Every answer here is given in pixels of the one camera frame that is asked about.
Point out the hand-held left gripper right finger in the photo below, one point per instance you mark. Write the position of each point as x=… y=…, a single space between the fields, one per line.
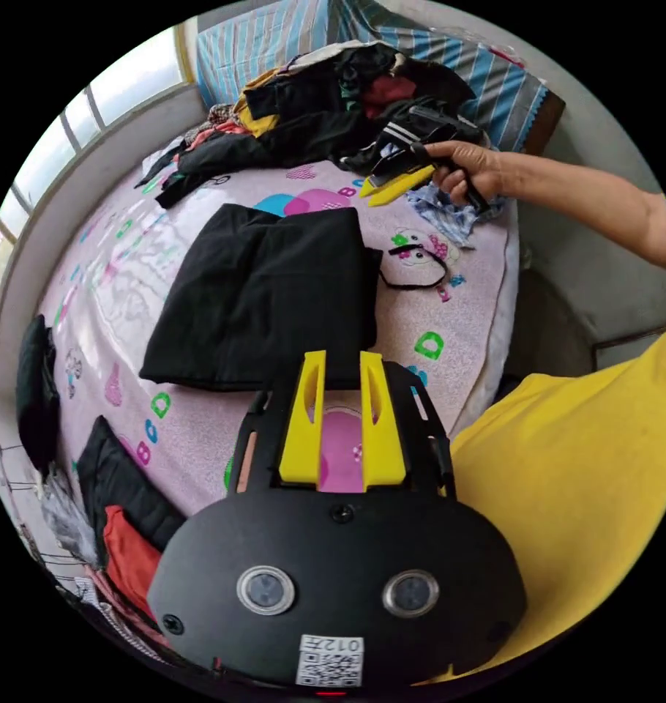
x=382 y=434

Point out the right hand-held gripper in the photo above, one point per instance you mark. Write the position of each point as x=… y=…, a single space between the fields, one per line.
x=415 y=137

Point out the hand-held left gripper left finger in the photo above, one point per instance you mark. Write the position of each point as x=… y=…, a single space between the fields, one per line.
x=303 y=428

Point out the black pants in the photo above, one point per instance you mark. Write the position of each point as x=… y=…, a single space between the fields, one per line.
x=256 y=296

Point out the person's right forearm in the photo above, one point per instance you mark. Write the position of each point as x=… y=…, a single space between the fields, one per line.
x=585 y=200

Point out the person's right hand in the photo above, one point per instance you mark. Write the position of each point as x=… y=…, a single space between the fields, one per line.
x=470 y=165

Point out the blue white patterned garment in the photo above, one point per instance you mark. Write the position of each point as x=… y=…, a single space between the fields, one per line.
x=448 y=217

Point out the bed with pink printed sheet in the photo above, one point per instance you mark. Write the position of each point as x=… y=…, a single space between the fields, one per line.
x=201 y=434

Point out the grey blue striped blanket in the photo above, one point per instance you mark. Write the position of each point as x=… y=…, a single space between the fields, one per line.
x=486 y=82

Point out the blue striped pillow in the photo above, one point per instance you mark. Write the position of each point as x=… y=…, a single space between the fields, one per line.
x=256 y=52

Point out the pile of folded clothes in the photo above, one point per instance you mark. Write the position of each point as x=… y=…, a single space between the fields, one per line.
x=119 y=494

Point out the person's body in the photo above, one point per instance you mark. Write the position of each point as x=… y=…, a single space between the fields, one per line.
x=574 y=494

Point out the black hanging garment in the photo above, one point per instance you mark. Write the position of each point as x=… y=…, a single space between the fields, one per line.
x=36 y=384

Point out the window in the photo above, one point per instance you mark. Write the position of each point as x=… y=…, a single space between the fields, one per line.
x=47 y=176

